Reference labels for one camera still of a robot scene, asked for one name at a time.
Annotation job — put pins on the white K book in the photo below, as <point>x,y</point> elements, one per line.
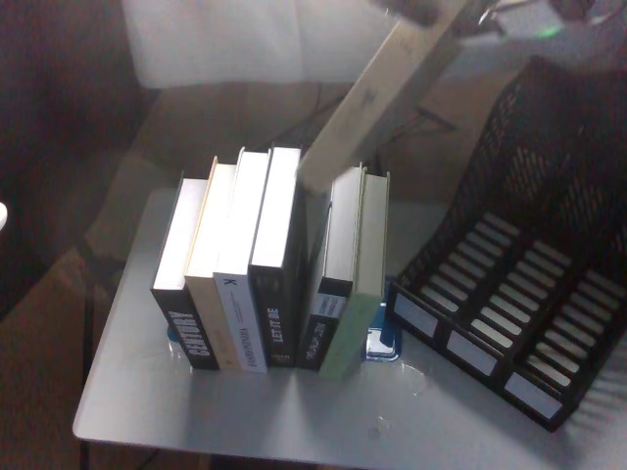
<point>240,220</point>

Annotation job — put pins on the large white panel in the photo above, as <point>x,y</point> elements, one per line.
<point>245,39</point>

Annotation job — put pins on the black Century book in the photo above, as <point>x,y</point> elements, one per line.
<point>186,338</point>

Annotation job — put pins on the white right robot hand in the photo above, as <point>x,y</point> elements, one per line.
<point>529,36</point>

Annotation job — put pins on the pale green book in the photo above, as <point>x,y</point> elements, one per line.
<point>352,338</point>

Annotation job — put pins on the cream spine book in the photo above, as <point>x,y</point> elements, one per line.
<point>206,225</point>

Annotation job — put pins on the beige book with gold line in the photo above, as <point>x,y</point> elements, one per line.
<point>362,103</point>

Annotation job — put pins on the black Let It Be book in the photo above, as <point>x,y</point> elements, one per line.
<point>274,215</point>

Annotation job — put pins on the black book with white band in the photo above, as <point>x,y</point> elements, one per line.
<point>338,230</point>

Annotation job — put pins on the black tripod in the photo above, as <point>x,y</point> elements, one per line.
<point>443,123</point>

